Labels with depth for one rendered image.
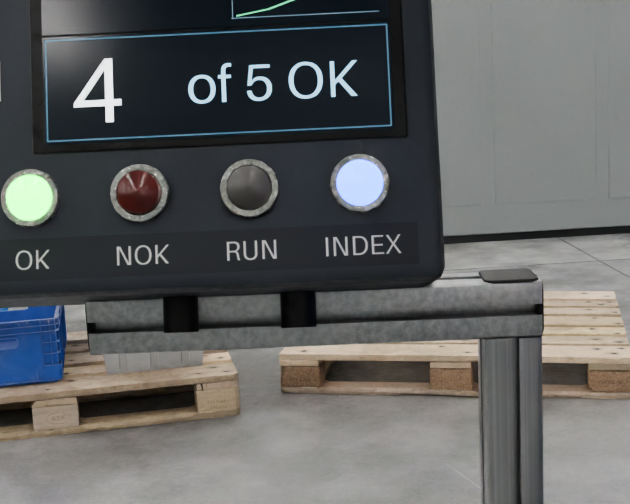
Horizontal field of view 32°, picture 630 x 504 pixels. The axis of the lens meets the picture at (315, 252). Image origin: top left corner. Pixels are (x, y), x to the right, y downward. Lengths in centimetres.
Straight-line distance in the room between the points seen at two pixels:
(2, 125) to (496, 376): 28
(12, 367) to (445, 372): 145
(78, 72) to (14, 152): 5
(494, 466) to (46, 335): 315
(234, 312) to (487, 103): 604
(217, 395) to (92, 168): 315
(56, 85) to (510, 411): 29
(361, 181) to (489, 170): 613
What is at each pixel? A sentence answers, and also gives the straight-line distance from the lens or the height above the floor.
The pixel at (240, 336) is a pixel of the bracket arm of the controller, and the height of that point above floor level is 103.
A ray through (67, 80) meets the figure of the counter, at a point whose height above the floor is 117.
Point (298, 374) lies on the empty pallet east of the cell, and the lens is 384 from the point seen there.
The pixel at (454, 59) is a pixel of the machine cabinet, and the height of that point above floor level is 110.
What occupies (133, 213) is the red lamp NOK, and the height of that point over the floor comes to 111.
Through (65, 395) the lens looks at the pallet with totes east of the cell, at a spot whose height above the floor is 13.
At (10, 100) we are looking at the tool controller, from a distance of 52.
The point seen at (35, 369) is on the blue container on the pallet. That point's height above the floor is 20.
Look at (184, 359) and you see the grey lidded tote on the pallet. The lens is 373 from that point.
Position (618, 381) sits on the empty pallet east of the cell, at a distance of 375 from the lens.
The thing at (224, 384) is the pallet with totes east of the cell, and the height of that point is 11.
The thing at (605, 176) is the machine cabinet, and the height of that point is 36.
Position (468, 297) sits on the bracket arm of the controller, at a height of 105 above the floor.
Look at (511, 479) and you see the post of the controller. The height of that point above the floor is 94.
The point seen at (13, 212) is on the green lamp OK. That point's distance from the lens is 51.
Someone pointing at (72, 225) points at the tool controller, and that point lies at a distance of 51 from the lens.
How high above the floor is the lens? 117
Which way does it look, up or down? 10 degrees down
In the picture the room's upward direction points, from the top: 3 degrees counter-clockwise
